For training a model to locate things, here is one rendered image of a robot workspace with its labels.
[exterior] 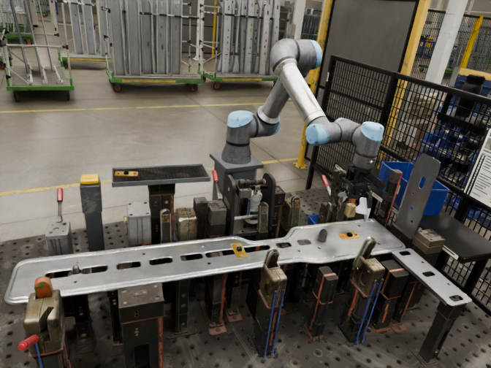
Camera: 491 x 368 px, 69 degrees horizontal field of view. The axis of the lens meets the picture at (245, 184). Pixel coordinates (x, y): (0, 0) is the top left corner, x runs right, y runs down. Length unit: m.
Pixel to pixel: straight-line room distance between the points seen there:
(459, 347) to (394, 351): 0.27
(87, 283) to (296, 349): 0.75
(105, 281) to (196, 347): 0.41
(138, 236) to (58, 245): 0.25
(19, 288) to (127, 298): 0.32
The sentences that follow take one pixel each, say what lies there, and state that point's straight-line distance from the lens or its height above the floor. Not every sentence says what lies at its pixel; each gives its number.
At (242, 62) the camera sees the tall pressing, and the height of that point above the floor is 0.54.
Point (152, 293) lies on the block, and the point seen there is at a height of 1.03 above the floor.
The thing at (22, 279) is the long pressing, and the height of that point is 1.00.
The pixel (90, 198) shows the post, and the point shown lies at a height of 1.09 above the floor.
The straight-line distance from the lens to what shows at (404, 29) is 3.59.
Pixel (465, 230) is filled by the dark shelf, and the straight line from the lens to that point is 1.78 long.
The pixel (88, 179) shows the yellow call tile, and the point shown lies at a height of 1.16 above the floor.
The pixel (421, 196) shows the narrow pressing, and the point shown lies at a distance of 1.58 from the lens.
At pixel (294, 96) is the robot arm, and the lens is 1.35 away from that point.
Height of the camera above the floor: 1.78
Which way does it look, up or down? 26 degrees down
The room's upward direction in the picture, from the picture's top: 6 degrees clockwise
